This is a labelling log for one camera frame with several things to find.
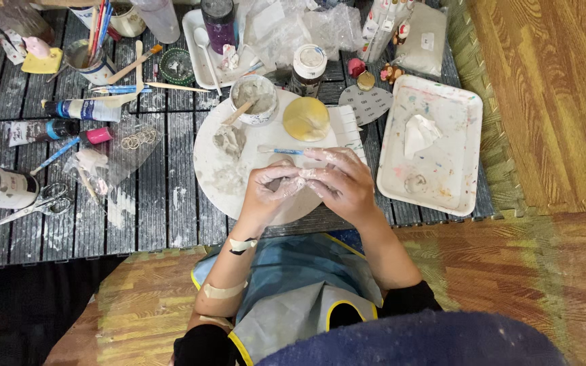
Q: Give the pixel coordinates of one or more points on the person's left hand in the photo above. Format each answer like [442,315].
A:
[257,198]

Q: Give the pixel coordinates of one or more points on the person's right hand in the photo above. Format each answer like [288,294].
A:
[349,188]

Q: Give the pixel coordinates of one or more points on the person's right fingers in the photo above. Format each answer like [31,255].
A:
[321,173]

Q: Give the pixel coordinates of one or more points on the person's left fingers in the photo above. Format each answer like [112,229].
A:
[285,189]

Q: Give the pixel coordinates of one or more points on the small grey clay piece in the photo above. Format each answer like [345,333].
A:
[274,183]

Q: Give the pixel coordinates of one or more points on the white ribbed card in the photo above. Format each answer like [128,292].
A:
[349,129]

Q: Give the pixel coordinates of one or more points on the yellow round sponge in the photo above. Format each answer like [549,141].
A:
[306,119]

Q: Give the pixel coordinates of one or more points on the beige tape strip with black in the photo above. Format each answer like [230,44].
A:
[242,245]

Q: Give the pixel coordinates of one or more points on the lump of grey clay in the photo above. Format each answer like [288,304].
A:
[229,141]

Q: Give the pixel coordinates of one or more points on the round white work board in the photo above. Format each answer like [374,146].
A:
[211,173]

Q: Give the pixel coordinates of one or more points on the round grey sandpaper disc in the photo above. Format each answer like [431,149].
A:
[367,106]

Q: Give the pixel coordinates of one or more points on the white cup of clay slip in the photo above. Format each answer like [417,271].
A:
[265,109]

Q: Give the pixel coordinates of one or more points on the wooden stick in cup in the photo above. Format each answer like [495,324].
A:
[236,114]

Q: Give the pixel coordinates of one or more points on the blue apron with yellow trim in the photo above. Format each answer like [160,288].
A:
[293,284]

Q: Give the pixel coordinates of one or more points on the small beige round piece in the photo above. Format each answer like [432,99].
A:
[366,81]

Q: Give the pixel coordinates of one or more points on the brown jar with white lid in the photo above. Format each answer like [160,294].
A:
[308,68]

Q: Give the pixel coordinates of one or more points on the crumpled white tissue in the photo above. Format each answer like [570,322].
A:
[419,133]

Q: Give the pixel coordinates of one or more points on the small pink round figure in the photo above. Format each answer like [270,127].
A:
[356,67]

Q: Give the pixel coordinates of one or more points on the large paint-stained white tray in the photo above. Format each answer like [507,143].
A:
[440,188]

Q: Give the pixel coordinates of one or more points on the small brown monkey figurine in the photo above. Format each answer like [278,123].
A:
[390,72]

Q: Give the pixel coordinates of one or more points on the crumpled white paper scrap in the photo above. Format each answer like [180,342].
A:
[230,57]

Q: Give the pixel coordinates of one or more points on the clear crumpled plastic wrap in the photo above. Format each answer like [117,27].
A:
[323,28]

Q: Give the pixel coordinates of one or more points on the pointed wooden stick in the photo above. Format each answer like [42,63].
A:
[176,87]

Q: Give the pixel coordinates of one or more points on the small white rectangular tray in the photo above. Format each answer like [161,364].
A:
[196,61]

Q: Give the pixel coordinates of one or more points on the pack of white markers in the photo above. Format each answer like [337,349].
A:
[382,28]

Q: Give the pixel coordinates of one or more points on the clear bag of gold rings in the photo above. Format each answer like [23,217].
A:
[130,162]

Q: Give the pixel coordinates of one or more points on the white plastic spoon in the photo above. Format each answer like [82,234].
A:
[206,51]

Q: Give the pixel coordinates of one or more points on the small red white figurine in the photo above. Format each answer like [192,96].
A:
[401,33]

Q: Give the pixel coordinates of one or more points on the green-rimmed round container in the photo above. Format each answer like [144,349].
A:
[177,67]

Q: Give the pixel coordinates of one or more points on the grey powder bag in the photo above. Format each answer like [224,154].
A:
[428,43]

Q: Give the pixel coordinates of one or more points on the purple glitter jar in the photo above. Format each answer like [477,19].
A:
[219,28]

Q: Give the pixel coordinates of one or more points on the navy fleece garment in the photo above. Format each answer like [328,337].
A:
[410,340]

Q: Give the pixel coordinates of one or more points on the flat wooden spatula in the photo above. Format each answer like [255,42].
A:
[139,66]

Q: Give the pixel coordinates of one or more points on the pink capped tube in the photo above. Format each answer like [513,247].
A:
[97,135]

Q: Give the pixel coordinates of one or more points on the wooden brush with orange ferrule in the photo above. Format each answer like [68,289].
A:
[130,67]

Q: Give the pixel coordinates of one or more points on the thin blue tool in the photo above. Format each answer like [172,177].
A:
[115,89]

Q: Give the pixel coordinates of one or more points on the small clear bag with pink bits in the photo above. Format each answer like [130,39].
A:
[89,161]

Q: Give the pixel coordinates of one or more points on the clear plastic bottle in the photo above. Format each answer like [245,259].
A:
[158,20]

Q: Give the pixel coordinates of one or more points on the white and blue paint tube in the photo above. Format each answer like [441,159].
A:
[87,109]

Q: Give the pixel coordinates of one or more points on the white cup holding brushes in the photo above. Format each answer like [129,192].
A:
[97,71]

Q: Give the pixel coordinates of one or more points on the metal tin can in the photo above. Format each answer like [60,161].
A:
[127,21]

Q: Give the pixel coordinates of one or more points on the silver scissors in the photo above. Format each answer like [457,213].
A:
[43,203]

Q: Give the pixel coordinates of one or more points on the bunch of brushes and pencils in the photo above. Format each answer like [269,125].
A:
[99,25]

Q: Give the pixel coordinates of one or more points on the white tube with black cap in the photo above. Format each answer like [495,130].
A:
[38,132]

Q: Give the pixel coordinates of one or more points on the yellow sponge block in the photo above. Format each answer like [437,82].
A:
[43,65]

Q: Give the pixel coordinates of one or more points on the black and white bottle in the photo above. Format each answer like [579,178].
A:
[3,185]

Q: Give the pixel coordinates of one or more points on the pink clay figure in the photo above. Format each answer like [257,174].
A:
[36,47]

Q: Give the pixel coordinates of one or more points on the small white crumpled tube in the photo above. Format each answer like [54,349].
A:
[12,48]

